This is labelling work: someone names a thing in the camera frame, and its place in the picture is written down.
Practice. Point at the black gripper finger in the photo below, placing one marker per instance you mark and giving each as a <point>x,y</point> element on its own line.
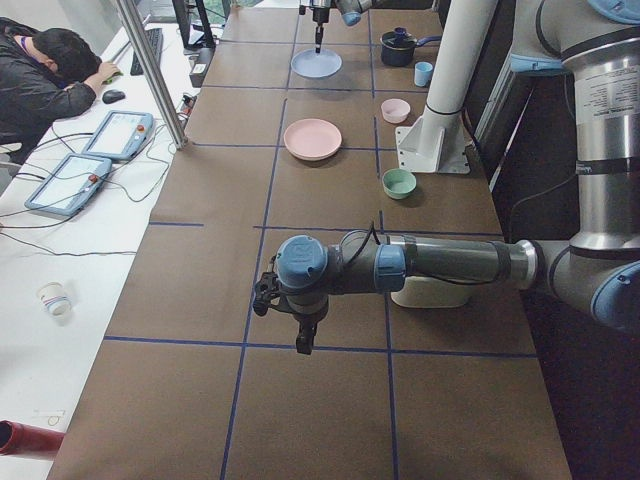
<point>318,37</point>
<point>306,336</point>

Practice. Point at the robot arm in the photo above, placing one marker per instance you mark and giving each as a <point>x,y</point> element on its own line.
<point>582,249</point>
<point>351,12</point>

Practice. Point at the pink plate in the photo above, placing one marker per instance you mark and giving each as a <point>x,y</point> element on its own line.
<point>312,135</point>

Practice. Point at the light blue cup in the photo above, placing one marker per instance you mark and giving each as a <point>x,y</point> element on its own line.
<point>423,72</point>

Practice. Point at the person in black jacket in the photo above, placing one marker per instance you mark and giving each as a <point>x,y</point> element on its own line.
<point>46,76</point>

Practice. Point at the cream toaster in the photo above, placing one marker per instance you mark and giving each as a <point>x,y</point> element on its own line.
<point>429,293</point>

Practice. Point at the pink bowl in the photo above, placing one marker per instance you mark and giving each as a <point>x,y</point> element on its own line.
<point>395,110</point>

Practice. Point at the black computer mouse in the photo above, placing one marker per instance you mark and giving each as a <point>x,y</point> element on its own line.
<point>112,96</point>

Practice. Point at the black power box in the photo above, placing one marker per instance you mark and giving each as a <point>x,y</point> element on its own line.
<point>199,66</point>

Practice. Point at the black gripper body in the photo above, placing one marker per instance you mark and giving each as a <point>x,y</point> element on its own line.
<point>306,320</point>
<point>317,14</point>

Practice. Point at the white mounting pole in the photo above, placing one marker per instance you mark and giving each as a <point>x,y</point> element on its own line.
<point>435,142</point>

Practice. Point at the paper cup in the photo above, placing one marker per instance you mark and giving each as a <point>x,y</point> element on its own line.
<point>56,302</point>

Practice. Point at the teach pendant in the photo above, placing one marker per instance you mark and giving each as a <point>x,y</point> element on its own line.
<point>70,186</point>
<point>120,136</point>

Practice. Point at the green bowl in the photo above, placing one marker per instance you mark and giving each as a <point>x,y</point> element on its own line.
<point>398,183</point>

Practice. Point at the cream plate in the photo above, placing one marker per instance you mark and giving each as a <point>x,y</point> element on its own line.
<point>312,157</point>

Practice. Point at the red cylinder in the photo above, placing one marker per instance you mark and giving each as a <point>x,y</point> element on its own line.
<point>29,441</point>

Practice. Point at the lower teach pendant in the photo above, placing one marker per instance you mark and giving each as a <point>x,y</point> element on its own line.
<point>70,186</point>

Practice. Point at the dark blue pot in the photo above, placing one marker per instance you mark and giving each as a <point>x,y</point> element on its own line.
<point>400,53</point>

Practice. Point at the aluminium frame post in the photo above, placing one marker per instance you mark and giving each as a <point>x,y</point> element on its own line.
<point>132,24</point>

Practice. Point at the dark blue cup in pot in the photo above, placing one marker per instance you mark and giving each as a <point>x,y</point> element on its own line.
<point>400,33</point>

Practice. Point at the blue plate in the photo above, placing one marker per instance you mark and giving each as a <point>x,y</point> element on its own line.
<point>316,65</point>

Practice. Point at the upper teach pendant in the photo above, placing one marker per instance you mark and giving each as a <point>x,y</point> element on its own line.
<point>120,136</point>

